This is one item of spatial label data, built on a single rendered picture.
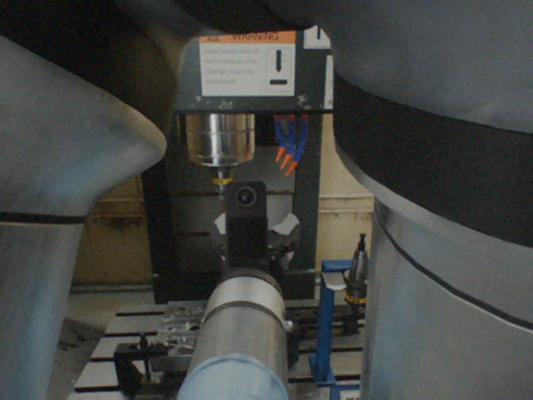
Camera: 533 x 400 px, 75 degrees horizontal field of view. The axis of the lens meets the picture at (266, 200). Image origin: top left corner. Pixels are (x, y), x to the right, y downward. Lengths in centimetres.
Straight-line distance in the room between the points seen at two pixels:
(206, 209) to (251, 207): 98
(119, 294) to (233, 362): 179
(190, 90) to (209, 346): 45
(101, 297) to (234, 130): 147
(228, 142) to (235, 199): 40
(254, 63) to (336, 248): 143
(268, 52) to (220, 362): 49
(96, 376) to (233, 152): 70
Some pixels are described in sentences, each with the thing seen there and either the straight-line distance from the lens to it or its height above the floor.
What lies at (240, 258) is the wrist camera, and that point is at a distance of 37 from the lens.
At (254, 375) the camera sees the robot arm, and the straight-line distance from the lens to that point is 25.
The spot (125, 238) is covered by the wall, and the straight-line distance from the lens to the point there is 192.
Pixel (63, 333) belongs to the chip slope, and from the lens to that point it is 166.
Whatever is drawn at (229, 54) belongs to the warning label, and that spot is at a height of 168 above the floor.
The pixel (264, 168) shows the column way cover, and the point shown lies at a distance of 129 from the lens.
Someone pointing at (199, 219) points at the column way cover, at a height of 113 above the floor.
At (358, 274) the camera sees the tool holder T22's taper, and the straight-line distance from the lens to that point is 80.
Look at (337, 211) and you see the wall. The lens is 181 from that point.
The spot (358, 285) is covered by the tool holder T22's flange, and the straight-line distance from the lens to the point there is 81.
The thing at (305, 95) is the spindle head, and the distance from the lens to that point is 63.
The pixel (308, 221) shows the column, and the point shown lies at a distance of 142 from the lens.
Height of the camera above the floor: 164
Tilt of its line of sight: 19 degrees down
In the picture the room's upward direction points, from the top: straight up
